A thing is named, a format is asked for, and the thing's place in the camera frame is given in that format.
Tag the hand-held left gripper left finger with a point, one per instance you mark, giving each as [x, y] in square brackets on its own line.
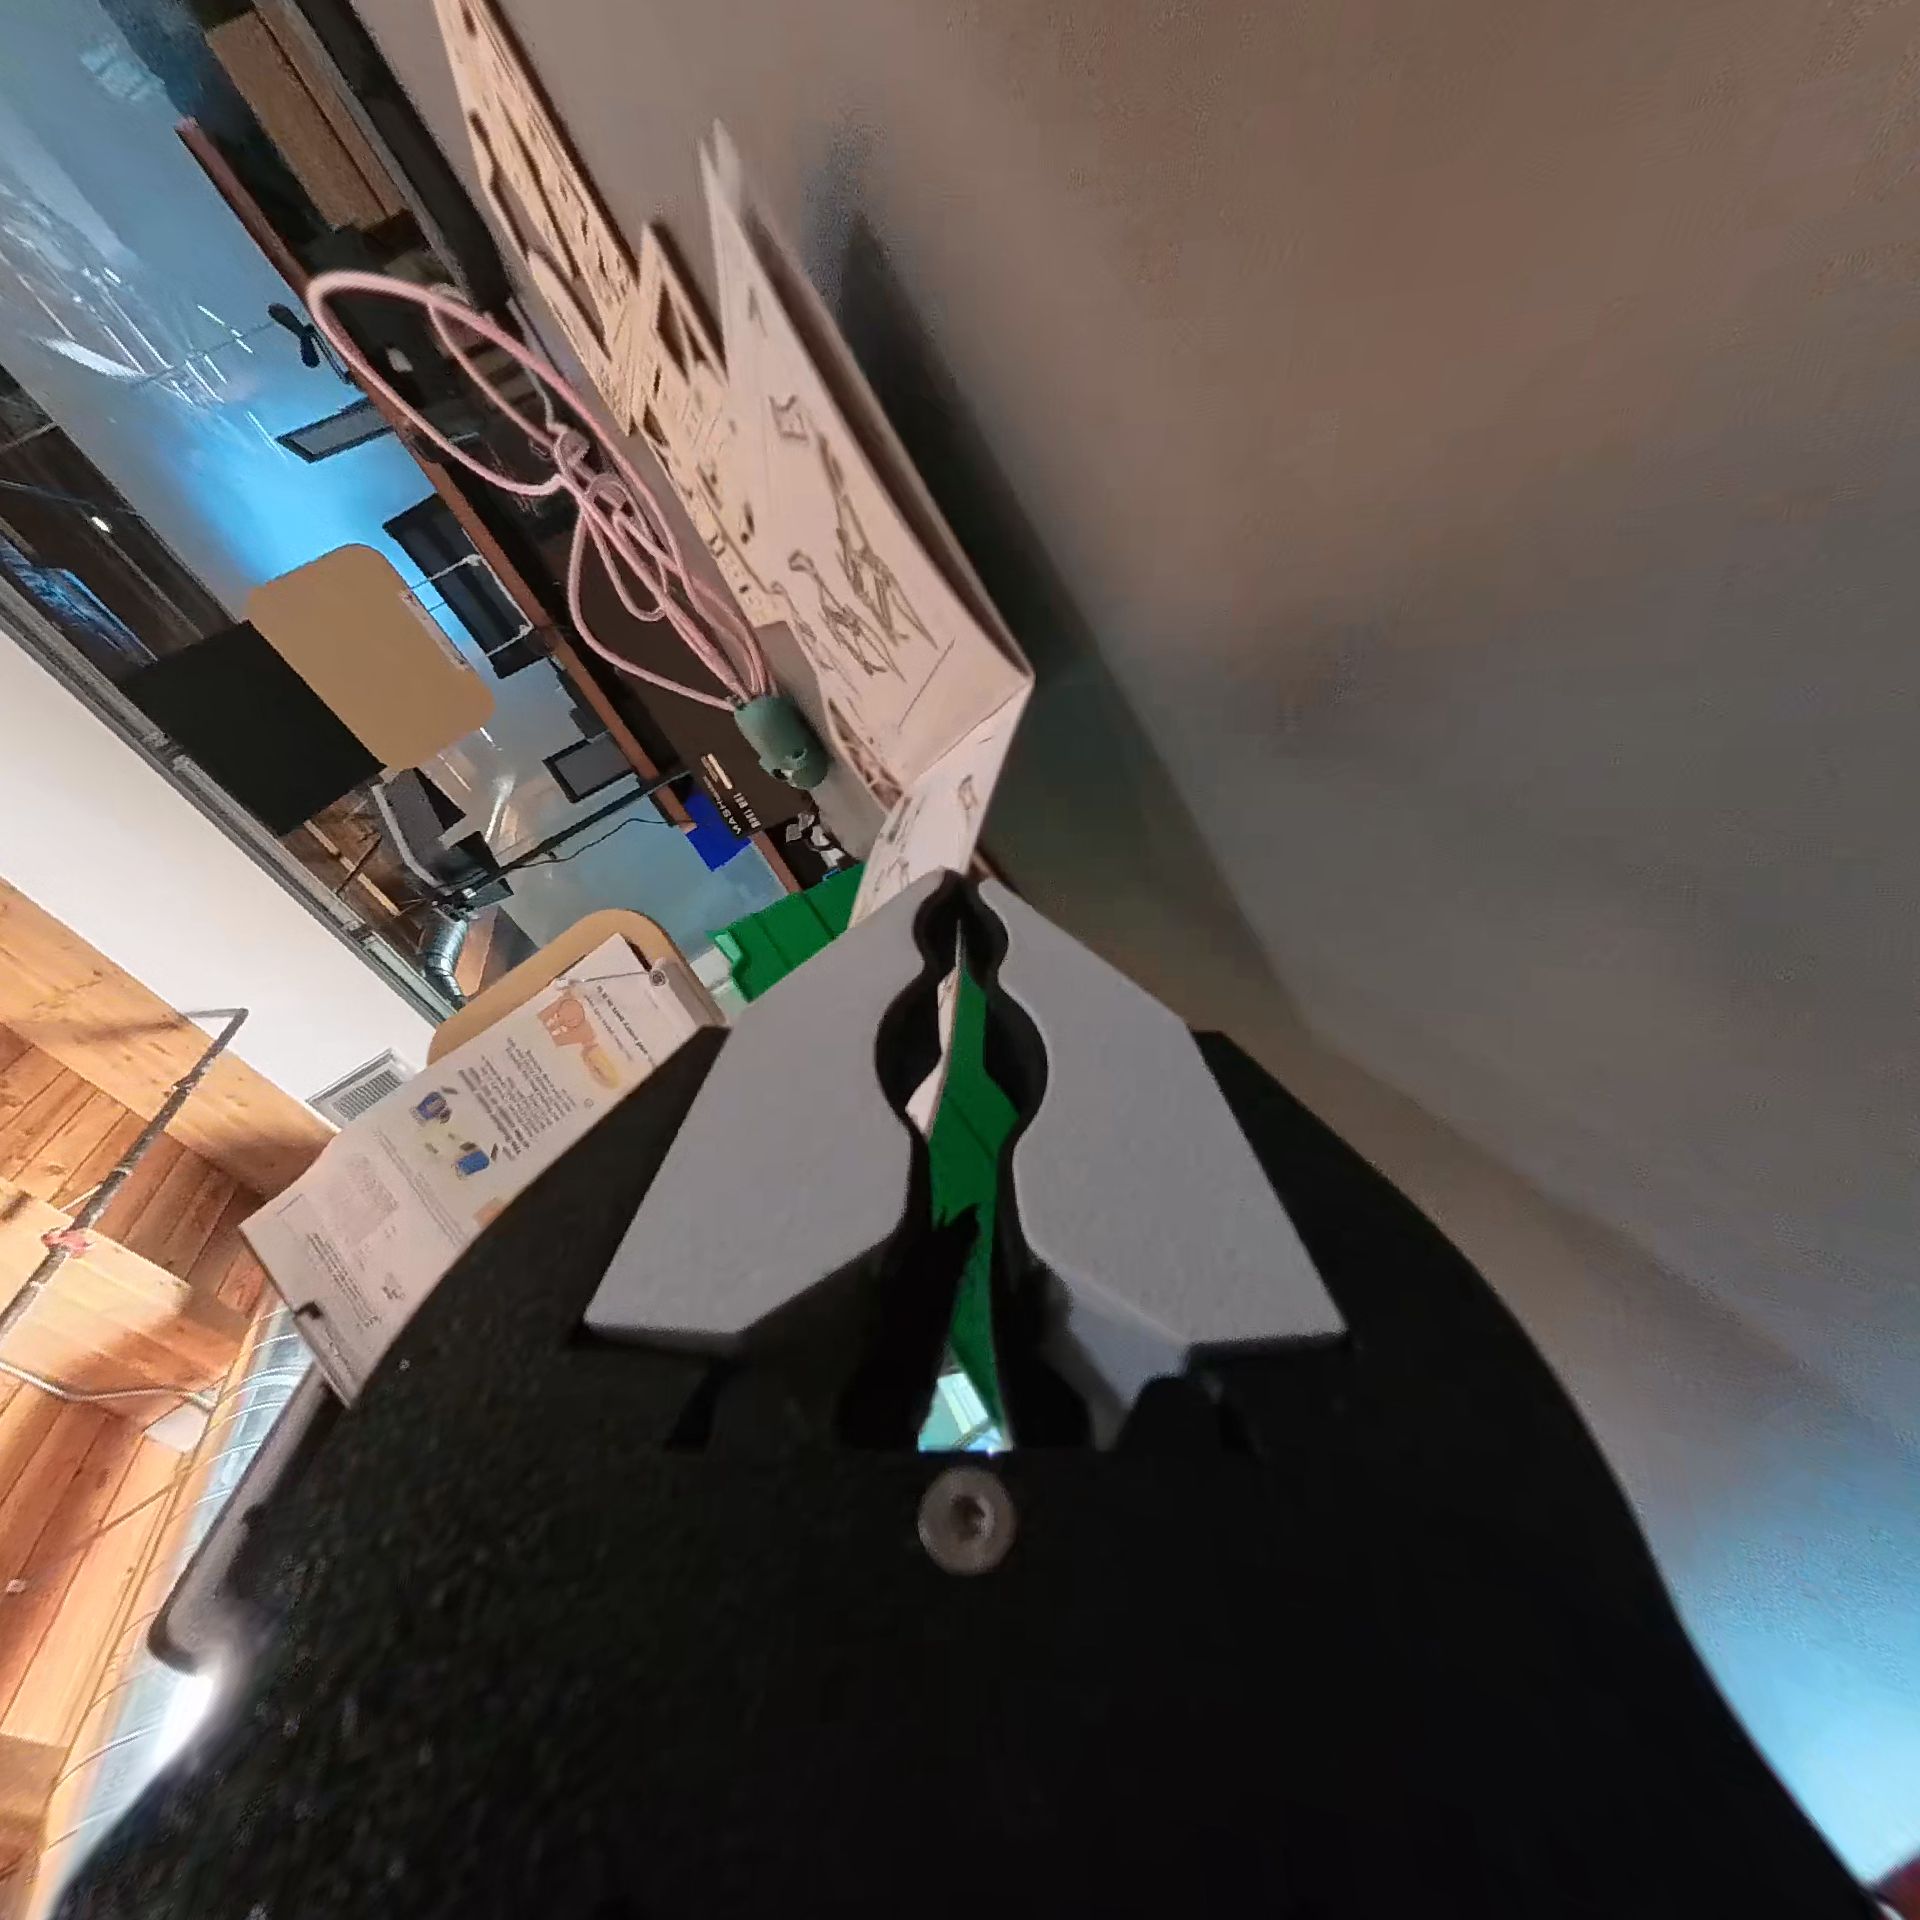
[750, 1185]

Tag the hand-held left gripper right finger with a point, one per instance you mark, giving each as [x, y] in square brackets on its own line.
[1162, 1185]

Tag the green plastic bin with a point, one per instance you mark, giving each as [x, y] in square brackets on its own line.
[788, 937]

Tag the printed paper sheet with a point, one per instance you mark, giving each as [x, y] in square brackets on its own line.
[452, 1154]

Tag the blue sheet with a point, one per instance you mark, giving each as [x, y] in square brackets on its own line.
[717, 849]

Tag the printed instruction booklet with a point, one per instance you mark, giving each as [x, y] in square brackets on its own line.
[839, 523]

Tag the laser-cut wooden sheet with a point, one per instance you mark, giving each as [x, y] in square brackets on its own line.
[534, 171]
[669, 345]

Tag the stack of cardboard boxes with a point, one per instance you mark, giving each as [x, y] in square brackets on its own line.
[301, 106]

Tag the silver air duct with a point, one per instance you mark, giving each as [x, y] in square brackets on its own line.
[459, 967]

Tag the white wall vent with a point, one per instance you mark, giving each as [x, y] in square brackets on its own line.
[361, 1089]

